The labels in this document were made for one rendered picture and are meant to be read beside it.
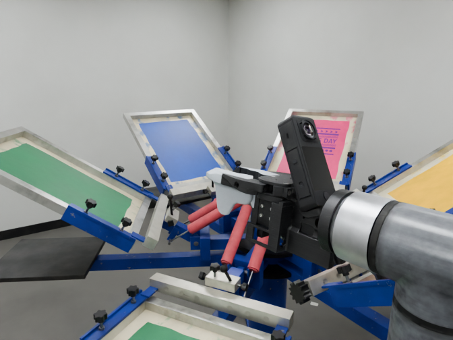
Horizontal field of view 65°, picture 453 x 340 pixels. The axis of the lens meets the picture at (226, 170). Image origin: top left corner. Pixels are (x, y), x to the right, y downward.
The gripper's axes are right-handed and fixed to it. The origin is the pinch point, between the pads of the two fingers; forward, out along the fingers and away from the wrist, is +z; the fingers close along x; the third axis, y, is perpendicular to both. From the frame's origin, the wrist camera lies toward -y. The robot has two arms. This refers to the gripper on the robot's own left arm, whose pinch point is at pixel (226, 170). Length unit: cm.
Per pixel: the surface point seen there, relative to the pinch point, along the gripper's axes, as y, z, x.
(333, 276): 43, 19, 72
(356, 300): 43, 5, 63
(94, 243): 68, 140, 38
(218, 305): 60, 48, 47
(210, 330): 67, 45, 41
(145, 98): -14, 391, 204
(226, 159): 25, 147, 135
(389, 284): 33, -4, 60
